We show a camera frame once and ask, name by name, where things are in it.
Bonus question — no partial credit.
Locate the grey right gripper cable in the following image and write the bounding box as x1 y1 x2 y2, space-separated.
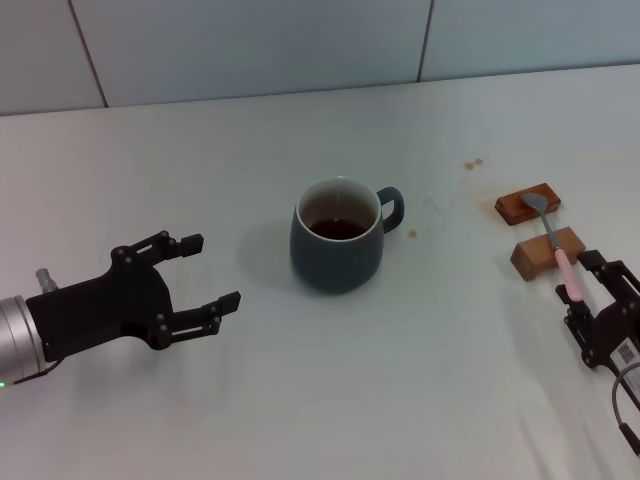
611 363 640 457

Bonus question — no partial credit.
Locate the dark flat wooden block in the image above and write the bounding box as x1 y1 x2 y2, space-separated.
494 180 562 229

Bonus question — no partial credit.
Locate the light arched wooden block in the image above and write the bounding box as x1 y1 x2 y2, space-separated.
509 225 586 281

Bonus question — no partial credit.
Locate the pink handled metal spoon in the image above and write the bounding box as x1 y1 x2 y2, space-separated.
519 192 585 304

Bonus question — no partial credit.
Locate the grey ceramic cup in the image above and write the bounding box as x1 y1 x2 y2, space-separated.
289 175 406 295

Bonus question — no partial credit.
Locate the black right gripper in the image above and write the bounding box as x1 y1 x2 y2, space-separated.
554 249 640 376

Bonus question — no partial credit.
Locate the grey left gripper cable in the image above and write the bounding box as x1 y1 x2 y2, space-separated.
12 268 60 386

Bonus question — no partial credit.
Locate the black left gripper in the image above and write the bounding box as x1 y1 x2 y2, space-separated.
24 230 242 362

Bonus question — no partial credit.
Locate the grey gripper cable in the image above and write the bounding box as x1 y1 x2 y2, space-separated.
12 268 60 386
611 363 640 457

